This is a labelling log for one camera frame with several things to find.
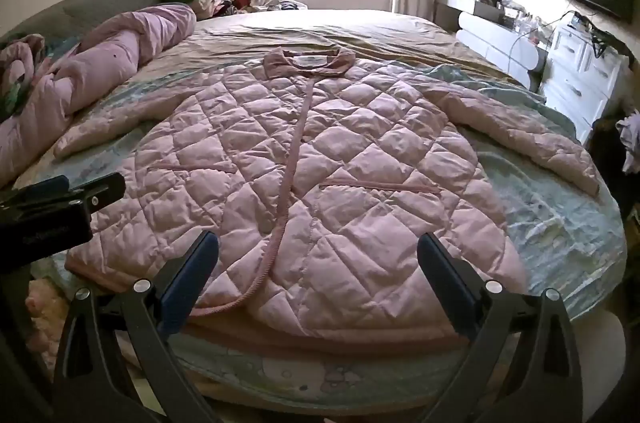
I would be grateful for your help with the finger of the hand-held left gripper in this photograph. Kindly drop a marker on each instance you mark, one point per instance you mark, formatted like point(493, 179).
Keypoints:
point(100, 192)
point(40, 189)

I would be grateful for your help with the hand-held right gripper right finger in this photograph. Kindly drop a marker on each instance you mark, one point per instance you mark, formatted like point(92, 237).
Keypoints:
point(445, 278)

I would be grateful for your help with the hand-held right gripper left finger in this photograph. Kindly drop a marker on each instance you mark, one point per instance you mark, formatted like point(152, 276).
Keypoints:
point(192, 278)

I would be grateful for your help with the pink quilted jacket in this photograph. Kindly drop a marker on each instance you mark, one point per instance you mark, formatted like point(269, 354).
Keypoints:
point(350, 153)

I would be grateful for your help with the teal cartoon printed sheet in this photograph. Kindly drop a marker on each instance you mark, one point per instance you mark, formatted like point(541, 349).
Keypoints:
point(540, 213)

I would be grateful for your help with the floral printed quilt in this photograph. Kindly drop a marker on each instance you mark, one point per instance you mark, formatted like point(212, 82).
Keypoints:
point(20, 68)

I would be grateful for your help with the pink rolled duvet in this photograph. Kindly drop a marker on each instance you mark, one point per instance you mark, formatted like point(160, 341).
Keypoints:
point(100, 53)

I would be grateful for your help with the white crumpled cloth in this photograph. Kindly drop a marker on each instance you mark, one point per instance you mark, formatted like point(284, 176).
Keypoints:
point(629, 138)

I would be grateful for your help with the white chest of drawers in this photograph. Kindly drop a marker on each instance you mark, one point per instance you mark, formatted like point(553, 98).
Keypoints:
point(580, 78)

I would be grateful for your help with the white dressing table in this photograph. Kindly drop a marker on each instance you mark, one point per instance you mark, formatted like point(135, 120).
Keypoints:
point(492, 38)

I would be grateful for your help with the bed with tan sheet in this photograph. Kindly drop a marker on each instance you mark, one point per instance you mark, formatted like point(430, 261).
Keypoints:
point(375, 33)

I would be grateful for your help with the cluster of toiletry bottles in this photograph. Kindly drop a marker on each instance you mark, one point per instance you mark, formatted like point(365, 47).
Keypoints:
point(525, 23)

